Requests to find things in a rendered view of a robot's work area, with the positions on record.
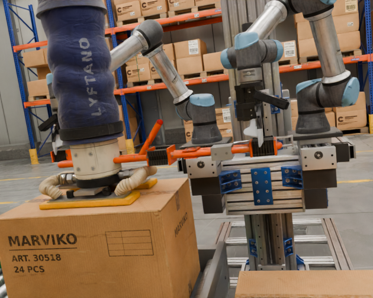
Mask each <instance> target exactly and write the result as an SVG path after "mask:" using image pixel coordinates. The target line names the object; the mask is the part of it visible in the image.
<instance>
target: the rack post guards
mask: <svg viewBox="0 0 373 298"><path fill-rule="evenodd" d="M369 130H370V133H368V134H373V114H372V115H370V114H369ZM125 141H126V148H127V154H135V153H134V145H133V139H129V140H125ZM29 152H30V158H31V164H40V163H38V158H37V152H36V148H35V149H29Z"/></svg>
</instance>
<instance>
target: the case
mask: <svg viewBox="0 0 373 298"><path fill-rule="evenodd" d="M129 191H132V192H140V197H139V198H137V199H136V200H135V201H134V202H133V203H131V204H130V205H121V206H99V207H87V208H64V209H40V208H39V204H41V203H43V202H45V201H47V200H49V199H51V197H49V196H46V195H40V196H38V197H36V198H34V199H32V200H30V201H28V202H26V203H24V204H22V205H19V206H17V207H16V208H13V209H11V210H9V211H7V212H5V213H3V214H1V215H0V262H1V267H2V273H3V276H4V282H5V287H6V290H7V295H8V298H190V297H191V294H192V291H193V289H194V286H195V283H196V280H197V278H198V275H199V273H200V261H199V256H198V247H197V239H196V233H195V225H194V216H193V211H192V202H191V193H190V188H189V179H188V178H178V179H163V180H157V183H156V184H155V185H154V186H152V187H151V188H150V189H141V190H129ZM129 191H128V192H129Z"/></svg>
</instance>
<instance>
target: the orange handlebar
mask: <svg viewBox="0 0 373 298"><path fill-rule="evenodd" d="M276 147H277V150H279V149H280V148H282V143H281V142H279V141H277V142H276ZM231 152H232V154H236V153H249V152H250V151H249V144H239V145H233V147H232V148H231ZM210 155H211V151H210V147H206V148H200V147H189V148H186V149H184V150H174V152H172V153H171V159H173V158H184V159H192V158H198V157H201V156H210ZM137 161H147V159H146V155H139V156H138V154H127V155H120V156H119V157H114V159H113V162H114V163H115V164H116V163H130V162H137ZM57 166H58V167H59V168H67V167H73V162H72V160H64V161H60V162H58V164H57Z"/></svg>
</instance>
